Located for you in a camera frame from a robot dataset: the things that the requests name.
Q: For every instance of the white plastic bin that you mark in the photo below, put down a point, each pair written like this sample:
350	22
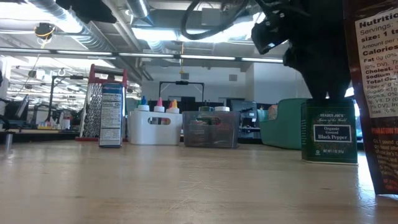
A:
143	133

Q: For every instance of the brown spice packet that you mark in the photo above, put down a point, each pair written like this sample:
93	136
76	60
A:
382	140

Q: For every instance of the green food colouring bottle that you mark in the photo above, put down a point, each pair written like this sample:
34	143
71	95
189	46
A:
139	102

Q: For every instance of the fluorescent ceiling light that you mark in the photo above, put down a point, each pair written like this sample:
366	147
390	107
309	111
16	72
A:
217	58

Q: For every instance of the green plastic bin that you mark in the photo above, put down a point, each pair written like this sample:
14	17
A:
280	133

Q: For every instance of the black background rack frame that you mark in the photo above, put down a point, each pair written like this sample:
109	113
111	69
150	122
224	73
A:
51	99

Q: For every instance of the yellow food colouring bottle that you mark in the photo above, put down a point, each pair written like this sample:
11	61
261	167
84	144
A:
174	109

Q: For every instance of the black background gantry frame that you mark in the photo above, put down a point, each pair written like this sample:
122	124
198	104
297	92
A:
182	82

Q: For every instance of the person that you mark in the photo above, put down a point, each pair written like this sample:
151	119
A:
76	119

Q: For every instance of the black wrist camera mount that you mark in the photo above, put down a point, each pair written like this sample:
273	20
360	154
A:
267	34

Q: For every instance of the red food colouring bottle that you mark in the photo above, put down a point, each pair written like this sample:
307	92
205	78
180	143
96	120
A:
170	104

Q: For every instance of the round spiral air duct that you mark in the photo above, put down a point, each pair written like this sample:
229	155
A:
71	28

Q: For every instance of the blue food colouring bottle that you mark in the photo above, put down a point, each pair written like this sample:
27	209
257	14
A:
143	107

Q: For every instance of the grey-brown plastic bin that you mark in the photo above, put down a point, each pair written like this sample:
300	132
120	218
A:
199	137

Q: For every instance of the blue Frosted Flakes cereal box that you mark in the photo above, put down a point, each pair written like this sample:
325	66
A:
111	124

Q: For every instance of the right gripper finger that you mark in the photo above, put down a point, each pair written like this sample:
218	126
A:
318	88
339	88

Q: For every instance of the orange cereal box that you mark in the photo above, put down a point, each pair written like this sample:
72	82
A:
272	112

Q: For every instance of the dark green black pepper tin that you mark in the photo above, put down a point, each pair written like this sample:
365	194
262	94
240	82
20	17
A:
329	149

